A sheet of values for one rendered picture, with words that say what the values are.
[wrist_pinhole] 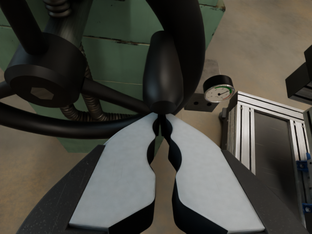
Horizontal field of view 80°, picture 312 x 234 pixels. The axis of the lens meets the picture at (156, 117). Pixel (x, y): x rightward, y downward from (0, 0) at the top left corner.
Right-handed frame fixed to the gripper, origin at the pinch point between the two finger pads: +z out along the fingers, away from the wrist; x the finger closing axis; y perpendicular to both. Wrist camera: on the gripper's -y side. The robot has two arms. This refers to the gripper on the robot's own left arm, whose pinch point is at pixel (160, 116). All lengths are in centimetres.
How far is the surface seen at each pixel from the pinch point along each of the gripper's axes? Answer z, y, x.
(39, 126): 11.2, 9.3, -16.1
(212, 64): 38.8, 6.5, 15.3
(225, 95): 25.9, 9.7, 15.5
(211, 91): 25.2, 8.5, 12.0
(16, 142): 62, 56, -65
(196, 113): 90, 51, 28
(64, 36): 9.1, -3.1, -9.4
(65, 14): 11.1, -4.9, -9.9
